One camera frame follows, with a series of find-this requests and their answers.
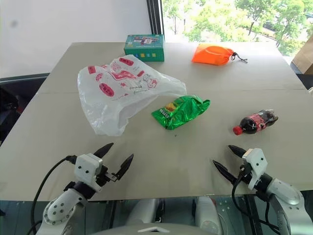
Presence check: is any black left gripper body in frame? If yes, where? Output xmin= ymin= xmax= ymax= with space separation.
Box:
xmin=96 ymin=165 xmax=118 ymax=188

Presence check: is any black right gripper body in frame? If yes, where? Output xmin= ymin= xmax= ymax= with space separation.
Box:
xmin=235 ymin=163 xmax=254 ymax=187

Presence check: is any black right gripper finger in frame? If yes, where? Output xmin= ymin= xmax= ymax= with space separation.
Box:
xmin=212 ymin=160 xmax=238 ymax=185
xmin=228 ymin=145 xmax=244 ymax=159

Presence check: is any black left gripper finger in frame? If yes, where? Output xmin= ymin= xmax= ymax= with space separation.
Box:
xmin=115 ymin=153 xmax=135 ymax=182
xmin=93 ymin=142 xmax=115 ymax=160

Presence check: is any cola bottle with red cap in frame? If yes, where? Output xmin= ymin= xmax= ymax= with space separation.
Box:
xmin=232 ymin=109 xmax=282 ymax=136

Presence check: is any silver robot torso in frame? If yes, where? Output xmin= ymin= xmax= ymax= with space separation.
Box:
xmin=97 ymin=195 xmax=222 ymax=235

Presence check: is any white red-printed plastic bag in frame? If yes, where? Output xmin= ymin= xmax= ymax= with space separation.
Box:
xmin=77 ymin=54 xmax=187 ymax=137

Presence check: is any green foil snack bag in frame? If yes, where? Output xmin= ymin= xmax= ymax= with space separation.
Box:
xmin=151 ymin=95 xmax=212 ymax=131

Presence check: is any green cardboard box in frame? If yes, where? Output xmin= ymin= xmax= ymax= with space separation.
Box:
xmin=123 ymin=34 xmax=166 ymax=63

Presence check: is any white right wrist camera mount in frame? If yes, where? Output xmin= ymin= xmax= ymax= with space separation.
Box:
xmin=242 ymin=147 xmax=268 ymax=190

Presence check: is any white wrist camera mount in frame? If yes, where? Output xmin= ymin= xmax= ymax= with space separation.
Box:
xmin=74 ymin=153 xmax=104 ymax=193
xmin=242 ymin=147 xmax=268 ymax=190

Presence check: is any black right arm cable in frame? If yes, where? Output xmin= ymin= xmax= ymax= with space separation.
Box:
xmin=230 ymin=166 xmax=278 ymax=231

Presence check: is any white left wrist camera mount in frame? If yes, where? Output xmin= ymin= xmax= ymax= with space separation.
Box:
xmin=74 ymin=153 xmax=104 ymax=193

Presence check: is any orange drawstring pouch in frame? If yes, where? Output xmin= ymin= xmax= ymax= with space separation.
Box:
xmin=191 ymin=43 xmax=249 ymax=67

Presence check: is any black window frame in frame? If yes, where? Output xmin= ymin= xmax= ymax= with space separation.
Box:
xmin=146 ymin=0 xmax=165 ymax=36

